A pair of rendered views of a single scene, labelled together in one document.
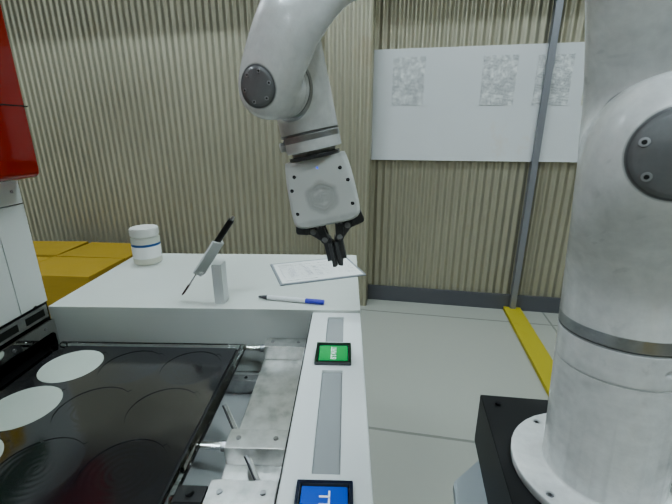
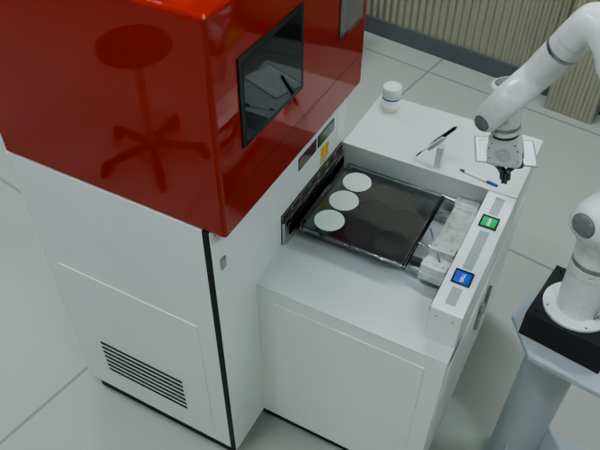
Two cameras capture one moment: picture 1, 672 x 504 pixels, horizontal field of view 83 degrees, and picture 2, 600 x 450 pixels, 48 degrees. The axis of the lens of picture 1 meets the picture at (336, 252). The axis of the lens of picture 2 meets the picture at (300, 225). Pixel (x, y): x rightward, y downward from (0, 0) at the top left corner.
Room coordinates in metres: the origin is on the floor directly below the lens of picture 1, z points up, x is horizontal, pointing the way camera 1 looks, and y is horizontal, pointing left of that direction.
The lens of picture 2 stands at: (-1.09, -0.13, 2.43)
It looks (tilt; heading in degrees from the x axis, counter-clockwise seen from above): 44 degrees down; 26
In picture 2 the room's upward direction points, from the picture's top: straight up
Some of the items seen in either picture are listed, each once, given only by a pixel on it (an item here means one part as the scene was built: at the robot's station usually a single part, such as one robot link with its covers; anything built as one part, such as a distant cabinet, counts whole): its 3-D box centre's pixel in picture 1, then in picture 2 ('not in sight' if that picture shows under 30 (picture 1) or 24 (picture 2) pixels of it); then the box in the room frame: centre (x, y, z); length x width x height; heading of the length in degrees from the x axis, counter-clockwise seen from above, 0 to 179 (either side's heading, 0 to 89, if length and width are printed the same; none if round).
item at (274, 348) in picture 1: (285, 348); (467, 204); (0.65, 0.10, 0.89); 0.08 x 0.03 x 0.03; 88
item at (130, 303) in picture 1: (230, 303); (440, 157); (0.86, 0.26, 0.89); 0.62 x 0.35 x 0.14; 88
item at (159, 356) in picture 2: not in sight; (211, 284); (0.30, 0.94, 0.41); 0.82 x 0.70 x 0.82; 178
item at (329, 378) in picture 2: not in sight; (395, 301); (0.55, 0.26, 0.41); 0.96 x 0.64 x 0.82; 178
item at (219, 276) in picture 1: (210, 270); (436, 148); (0.72, 0.25, 1.03); 0.06 x 0.04 x 0.13; 88
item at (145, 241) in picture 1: (146, 244); (391, 96); (0.97, 0.50, 1.01); 0.07 x 0.07 x 0.10
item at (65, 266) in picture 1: (60, 283); not in sight; (2.65, 2.06, 0.21); 1.23 x 0.89 x 0.43; 79
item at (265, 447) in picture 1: (257, 446); (443, 251); (0.41, 0.11, 0.89); 0.08 x 0.03 x 0.03; 88
